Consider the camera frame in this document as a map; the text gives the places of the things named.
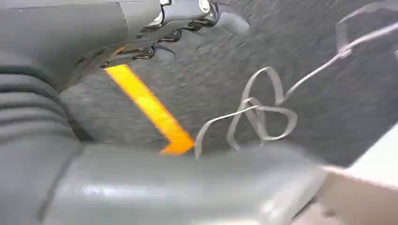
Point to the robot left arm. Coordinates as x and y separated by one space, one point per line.
28 108

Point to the pale wooden desk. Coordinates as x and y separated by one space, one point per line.
370 192

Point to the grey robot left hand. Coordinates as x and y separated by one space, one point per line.
62 31

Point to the yellow floor tape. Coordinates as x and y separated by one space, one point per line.
149 107

